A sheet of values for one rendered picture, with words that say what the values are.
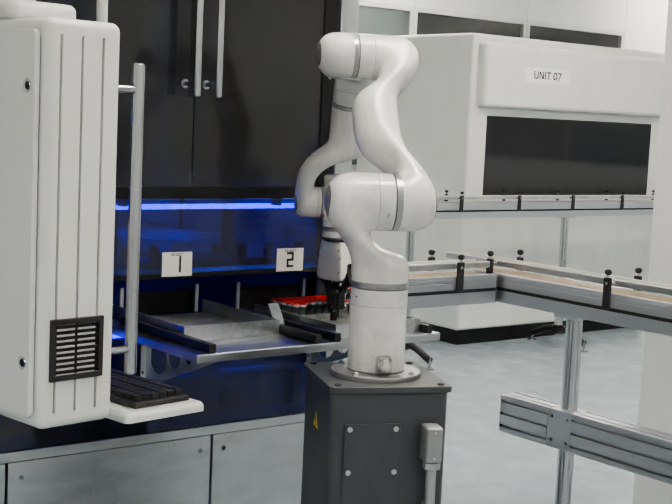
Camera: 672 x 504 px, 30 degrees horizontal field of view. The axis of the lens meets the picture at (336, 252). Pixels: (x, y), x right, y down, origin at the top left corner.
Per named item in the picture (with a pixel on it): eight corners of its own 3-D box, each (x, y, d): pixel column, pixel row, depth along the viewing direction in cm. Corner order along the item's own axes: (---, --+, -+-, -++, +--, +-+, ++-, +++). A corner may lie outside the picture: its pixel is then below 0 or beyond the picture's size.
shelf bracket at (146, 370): (139, 383, 305) (141, 331, 303) (149, 382, 306) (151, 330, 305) (214, 413, 278) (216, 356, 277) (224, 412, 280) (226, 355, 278)
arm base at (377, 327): (432, 383, 258) (437, 294, 256) (342, 383, 254) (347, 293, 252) (405, 364, 277) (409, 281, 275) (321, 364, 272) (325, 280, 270)
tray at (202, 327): (112, 318, 307) (112, 304, 307) (203, 312, 323) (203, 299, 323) (183, 342, 281) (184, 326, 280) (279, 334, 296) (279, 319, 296)
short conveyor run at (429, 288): (324, 316, 349) (327, 260, 347) (292, 308, 361) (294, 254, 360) (499, 303, 391) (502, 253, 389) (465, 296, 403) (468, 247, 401)
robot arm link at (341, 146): (306, 106, 295) (295, 223, 308) (372, 109, 298) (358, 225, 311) (301, 93, 303) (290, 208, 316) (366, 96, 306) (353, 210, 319)
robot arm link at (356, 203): (414, 291, 258) (420, 175, 256) (325, 289, 255) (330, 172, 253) (401, 283, 270) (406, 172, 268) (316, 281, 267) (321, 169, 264)
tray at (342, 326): (254, 317, 319) (254, 303, 319) (335, 311, 335) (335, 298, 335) (335, 339, 292) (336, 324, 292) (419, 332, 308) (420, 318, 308)
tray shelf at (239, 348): (93, 327, 304) (94, 320, 304) (323, 311, 347) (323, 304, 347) (197, 363, 267) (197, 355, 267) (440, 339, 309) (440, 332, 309)
